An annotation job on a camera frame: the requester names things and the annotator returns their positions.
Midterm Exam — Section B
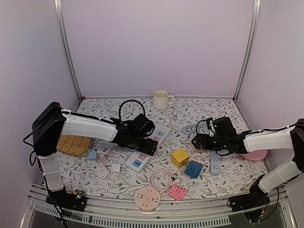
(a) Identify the aluminium frame post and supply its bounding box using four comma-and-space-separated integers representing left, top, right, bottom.
233, 0, 261, 103
54, 0, 83, 101

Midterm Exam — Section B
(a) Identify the pink cube socket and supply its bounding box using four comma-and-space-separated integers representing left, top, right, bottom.
194, 148, 206, 153

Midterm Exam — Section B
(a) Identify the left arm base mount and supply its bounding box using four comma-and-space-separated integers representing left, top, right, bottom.
46, 188, 87, 212

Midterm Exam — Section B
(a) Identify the yellow woven basket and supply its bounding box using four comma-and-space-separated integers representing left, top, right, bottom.
56, 135, 92, 157

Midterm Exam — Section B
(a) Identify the grey blue power strip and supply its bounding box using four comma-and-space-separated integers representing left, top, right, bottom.
210, 152, 220, 176

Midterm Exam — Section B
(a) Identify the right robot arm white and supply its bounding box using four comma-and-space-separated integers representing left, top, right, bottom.
191, 117, 304, 207

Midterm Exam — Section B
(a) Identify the white colourful power strip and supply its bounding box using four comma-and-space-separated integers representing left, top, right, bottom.
125, 124, 170, 173

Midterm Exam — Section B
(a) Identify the front aluminium rail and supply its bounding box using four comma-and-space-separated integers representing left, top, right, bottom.
20, 184, 300, 228

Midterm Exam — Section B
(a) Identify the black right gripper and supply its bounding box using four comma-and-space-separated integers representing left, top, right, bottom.
192, 133, 228, 151

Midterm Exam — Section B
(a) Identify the pink round power strip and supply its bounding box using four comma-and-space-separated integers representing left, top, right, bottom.
134, 186, 161, 212

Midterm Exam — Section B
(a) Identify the white square plug adapter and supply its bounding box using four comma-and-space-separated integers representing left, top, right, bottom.
94, 166, 110, 180

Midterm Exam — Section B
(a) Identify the pale blue small charger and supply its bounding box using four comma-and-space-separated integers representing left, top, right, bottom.
88, 152, 98, 161

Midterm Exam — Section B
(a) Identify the yellow cube socket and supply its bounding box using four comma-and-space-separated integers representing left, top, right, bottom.
171, 149, 190, 169

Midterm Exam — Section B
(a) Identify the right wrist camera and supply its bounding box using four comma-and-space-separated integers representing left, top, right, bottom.
206, 117, 216, 137

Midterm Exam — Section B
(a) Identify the pink power cable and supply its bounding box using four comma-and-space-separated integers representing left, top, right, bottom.
149, 170, 182, 194

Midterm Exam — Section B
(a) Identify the dark blue cube socket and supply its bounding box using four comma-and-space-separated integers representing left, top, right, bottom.
185, 161, 203, 179

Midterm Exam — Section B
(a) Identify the pink square plug adapter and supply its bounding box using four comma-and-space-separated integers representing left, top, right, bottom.
168, 184, 187, 201

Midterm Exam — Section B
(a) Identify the cream ceramic mug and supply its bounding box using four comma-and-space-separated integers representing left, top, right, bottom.
153, 90, 175, 110

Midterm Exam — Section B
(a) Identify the aluminium frame post left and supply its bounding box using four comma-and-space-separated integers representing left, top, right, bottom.
54, 0, 83, 101

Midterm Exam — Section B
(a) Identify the pink round plate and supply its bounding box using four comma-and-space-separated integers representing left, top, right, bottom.
241, 150, 268, 162

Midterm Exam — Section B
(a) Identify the aluminium frame post right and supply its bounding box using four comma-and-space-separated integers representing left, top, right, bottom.
233, 0, 261, 103

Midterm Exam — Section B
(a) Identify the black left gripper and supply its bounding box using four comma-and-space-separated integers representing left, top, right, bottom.
128, 134, 158, 156

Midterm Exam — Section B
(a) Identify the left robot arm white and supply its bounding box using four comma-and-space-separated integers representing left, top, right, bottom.
22, 102, 158, 206

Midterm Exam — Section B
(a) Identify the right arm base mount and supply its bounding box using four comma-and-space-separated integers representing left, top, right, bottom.
227, 174, 270, 212

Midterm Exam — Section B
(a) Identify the small white usb charger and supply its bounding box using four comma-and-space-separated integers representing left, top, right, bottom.
110, 163, 123, 174

